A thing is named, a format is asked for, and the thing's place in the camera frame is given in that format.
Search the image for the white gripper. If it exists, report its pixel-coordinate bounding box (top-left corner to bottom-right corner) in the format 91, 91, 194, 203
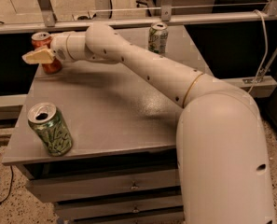
22, 31, 91, 64

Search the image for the white cable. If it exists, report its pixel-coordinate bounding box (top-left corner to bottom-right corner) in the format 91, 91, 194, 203
247, 9, 269, 94

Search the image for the metal frame rail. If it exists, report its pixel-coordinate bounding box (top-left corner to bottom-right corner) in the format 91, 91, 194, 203
0, 0, 277, 34

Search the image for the red coke can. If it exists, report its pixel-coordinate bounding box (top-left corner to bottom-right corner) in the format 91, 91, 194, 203
32, 32, 62, 74

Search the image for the white green soda can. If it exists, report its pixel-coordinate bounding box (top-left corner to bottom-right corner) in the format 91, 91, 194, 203
148, 22, 169, 54

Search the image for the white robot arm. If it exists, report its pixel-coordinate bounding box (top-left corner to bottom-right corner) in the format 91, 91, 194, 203
22, 24, 276, 224

